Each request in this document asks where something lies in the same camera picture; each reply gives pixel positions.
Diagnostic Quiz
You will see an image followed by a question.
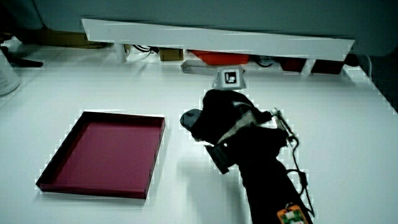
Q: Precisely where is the white shelf leg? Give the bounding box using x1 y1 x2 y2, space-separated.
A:
114 42 127 64

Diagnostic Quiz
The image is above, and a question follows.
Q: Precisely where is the orange-red box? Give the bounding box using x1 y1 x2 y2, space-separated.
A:
190 50 250 66

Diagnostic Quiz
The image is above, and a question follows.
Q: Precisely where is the small brown cardboard box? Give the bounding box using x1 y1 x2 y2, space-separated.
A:
159 48 184 62

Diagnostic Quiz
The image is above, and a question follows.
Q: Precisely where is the grey computer mouse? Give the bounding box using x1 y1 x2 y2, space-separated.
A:
179 108 203 131

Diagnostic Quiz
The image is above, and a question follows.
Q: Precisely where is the orange sensor module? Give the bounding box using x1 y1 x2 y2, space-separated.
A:
276 203 309 224

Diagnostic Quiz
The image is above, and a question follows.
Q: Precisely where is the white raised shelf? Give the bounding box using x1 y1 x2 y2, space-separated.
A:
81 18 356 62

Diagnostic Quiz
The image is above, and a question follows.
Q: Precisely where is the white desk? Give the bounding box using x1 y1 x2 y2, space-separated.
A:
0 39 398 224

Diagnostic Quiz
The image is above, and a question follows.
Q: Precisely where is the maroon shallow tray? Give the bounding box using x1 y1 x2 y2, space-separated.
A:
35 110 166 200

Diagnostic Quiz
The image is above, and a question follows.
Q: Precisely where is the flat brown cardboard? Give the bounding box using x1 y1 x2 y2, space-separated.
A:
36 28 106 49

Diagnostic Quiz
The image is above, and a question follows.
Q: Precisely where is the person's right forearm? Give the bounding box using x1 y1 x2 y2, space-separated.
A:
238 154 313 224

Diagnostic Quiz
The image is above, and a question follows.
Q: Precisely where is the dark red box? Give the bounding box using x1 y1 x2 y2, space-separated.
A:
310 59 345 75
279 57 307 73

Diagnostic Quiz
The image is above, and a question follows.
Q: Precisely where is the person's right hand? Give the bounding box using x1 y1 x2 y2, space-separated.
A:
190 65 289 175

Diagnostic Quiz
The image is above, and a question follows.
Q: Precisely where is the black cable bundle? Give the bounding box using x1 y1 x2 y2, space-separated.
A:
132 44 160 54

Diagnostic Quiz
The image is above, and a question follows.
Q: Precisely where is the grey flat object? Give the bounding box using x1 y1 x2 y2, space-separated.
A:
180 60 222 76

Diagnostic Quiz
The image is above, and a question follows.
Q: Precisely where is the thin black glove cable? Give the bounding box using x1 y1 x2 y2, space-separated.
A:
274 108 315 217

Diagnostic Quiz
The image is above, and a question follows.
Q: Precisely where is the white round container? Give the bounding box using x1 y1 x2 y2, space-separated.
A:
0 49 21 96

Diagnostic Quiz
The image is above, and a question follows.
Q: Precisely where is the black stand foot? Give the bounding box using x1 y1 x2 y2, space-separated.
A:
0 45 44 68

